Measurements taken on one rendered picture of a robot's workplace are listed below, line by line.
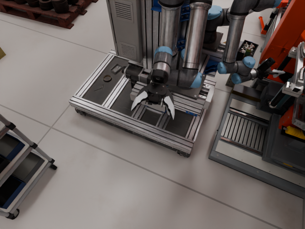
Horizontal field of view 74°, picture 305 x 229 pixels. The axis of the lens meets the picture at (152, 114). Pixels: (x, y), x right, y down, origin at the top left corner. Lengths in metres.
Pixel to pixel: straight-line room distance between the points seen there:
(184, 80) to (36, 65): 2.37
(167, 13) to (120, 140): 1.35
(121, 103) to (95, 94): 0.30
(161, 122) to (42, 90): 1.49
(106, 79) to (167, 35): 1.28
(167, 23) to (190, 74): 0.28
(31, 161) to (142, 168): 0.94
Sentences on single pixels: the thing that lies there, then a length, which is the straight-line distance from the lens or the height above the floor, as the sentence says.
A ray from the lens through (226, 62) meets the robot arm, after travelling 1.36.
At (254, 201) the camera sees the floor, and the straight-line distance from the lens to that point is 2.05.
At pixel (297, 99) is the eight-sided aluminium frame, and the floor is 0.62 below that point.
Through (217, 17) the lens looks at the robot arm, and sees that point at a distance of 1.61.
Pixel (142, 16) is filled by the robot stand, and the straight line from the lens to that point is 1.39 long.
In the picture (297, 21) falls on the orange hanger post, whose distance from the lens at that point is 1.93.
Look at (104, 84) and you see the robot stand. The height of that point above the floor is 0.21.
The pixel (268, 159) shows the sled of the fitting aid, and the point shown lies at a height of 0.14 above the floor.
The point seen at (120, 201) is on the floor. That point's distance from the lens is 1.88.
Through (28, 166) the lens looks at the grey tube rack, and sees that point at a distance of 2.01.
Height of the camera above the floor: 1.83
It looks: 57 degrees down
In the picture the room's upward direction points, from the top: straight up
